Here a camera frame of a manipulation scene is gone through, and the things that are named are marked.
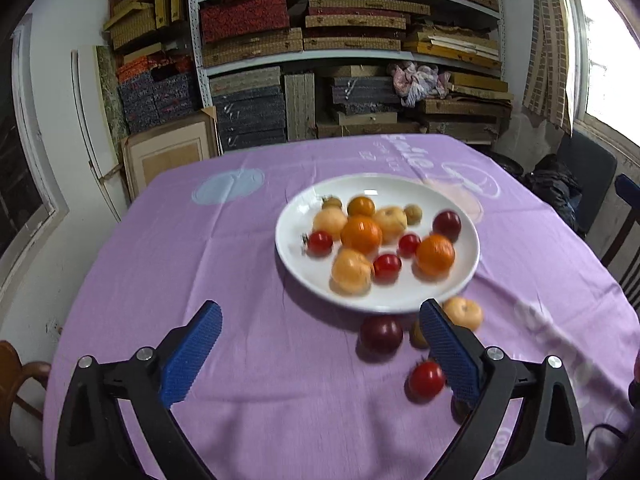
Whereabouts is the large mandarin orange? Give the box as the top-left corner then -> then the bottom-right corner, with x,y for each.
415,234 -> 456,277

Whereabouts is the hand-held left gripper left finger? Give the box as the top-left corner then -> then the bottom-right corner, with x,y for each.
55,300 -> 223,480

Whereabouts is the cardboard picture frame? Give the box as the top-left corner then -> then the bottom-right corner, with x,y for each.
121,107 -> 223,201

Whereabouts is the bright window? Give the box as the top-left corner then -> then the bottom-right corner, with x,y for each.
570,0 -> 640,148

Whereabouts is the metal shelf rack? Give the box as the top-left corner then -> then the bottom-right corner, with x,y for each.
187,0 -> 506,153

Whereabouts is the blue padded chair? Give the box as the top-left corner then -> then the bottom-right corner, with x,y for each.
600,174 -> 640,311

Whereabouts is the stack of dark patterned boxes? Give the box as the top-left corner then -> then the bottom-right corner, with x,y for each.
117,72 -> 401,151

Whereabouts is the red cherry tomato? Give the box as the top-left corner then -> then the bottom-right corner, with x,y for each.
407,360 -> 447,402
397,232 -> 422,258
305,230 -> 334,257
373,253 -> 403,281

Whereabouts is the dark red plum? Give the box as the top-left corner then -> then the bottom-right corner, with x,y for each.
359,314 -> 404,356

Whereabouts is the black cable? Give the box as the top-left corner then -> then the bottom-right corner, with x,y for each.
584,423 -> 632,461

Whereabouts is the wooden chair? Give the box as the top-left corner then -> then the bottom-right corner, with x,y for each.
0,340 -> 53,423

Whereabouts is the striped yellow pepino melon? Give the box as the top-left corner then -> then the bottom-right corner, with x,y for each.
374,206 -> 408,243

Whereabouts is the small smooth orange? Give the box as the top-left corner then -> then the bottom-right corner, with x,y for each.
347,195 -> 377,218

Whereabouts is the stack of red patterned boxes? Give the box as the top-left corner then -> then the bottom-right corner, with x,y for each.
116,0 -> 291,81

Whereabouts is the brick pattern curtain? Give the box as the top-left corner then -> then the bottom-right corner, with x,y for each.
521,0 -> 577,136

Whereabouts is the white framed window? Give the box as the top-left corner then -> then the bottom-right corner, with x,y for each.
0,15 -> 68,271

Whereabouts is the white board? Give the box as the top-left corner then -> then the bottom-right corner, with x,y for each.
71,46 -> 132,223

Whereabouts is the speckled board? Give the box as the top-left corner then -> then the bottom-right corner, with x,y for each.
95,45 -> 130,136

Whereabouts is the shelf of stacked flat boxes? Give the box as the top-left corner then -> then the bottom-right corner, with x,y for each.
102,0 -> 513,143

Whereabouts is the small striped pepino melon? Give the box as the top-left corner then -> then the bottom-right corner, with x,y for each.
312,208 -> 348,241

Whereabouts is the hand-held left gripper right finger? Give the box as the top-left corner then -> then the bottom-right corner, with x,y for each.
418,298 -> 587,480

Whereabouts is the pink plastic bag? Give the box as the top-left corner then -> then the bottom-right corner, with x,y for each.
392,61 -> 451,107

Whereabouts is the white plate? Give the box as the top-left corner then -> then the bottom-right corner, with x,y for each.
274,173 -> 481,315

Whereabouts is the dark purple plum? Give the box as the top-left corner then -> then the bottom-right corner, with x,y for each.
432,210 -> 462,242

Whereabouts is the black round stool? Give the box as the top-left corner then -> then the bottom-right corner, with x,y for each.
492,155 -> 523,176

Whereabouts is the black bag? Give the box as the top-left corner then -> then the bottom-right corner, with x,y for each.
517,154 -> 585,213

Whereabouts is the large pale yellow melon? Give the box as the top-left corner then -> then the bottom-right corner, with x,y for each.
330,249 -> 375,296

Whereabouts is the dark office chair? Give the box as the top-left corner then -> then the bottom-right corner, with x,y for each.
552,130 -> 619,241

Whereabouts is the purple printed tablecloth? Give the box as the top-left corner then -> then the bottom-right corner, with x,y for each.
42,134 -> 640,480

